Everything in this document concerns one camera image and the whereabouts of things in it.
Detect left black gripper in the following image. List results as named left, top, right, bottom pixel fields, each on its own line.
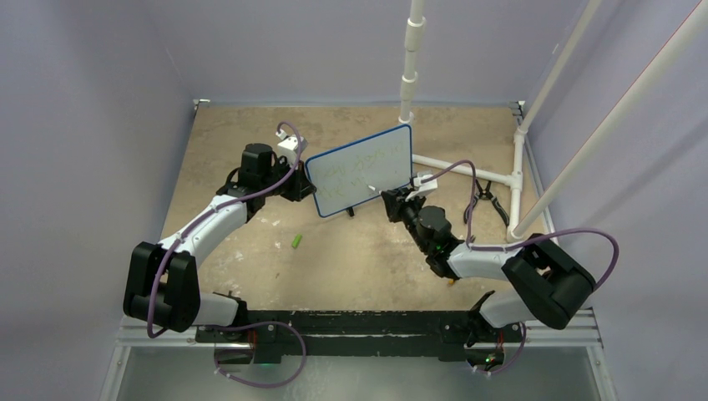
left=260, top=156, right=316, bottom=202

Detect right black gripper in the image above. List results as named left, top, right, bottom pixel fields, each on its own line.
left=383, top=187, right=431, bottom=253

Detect blue framed whiteboard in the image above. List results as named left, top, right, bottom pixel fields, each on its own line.
left=305, top=124, right=413, bottom=218

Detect green marker cap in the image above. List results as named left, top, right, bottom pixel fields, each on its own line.
left=291, top=234, right=303, bottom=249

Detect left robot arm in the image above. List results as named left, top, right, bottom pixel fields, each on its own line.
left=123, top=137, right=316, bottom=342

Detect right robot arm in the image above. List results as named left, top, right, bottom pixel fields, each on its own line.
left=381, top=189, right=597, bottom=340

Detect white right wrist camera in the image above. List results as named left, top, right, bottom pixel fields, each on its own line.
left=405, top=171, right=438, bottom=201

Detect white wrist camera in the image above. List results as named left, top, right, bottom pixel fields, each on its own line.
left=405, top=171, right=438, bottom=201
left=276, top=129, right=309, bottom=165

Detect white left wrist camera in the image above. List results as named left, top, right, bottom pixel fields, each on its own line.
left=276, top=129, right=309, bottom=165

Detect black handled pliers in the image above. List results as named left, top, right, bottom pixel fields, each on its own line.
left=463, top=179, right=510, bottom=227

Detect white pvc pipe frame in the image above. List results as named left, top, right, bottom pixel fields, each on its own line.
left=414, top=1, right=707, bottom=243

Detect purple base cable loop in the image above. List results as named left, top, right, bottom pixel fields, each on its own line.
left=213, top=321, right=309, bottom=389

